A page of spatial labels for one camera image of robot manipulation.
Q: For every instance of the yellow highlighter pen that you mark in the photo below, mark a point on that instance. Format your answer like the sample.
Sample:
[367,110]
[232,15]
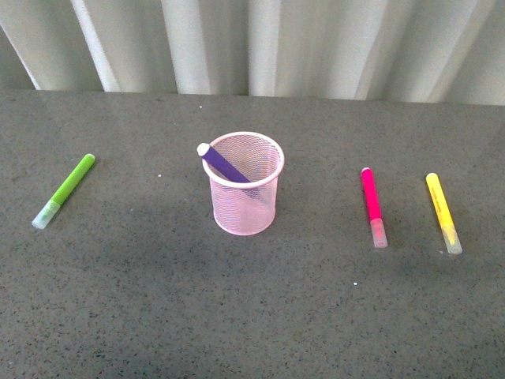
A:
[443,214]

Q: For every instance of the green highlighter pen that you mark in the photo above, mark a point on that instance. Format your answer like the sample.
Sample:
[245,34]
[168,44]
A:
[60,196]

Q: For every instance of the pink mesh pen cup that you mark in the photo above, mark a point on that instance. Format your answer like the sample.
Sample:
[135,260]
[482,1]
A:
[243,170]

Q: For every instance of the pink highlighter pen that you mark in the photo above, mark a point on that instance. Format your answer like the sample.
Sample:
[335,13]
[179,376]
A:
[373,206]

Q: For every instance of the purple highlighter pen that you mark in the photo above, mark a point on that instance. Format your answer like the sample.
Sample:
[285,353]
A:
[263,196]

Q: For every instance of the white pleated curtain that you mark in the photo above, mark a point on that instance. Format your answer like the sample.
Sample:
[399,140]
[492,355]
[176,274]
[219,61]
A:
[413,51]

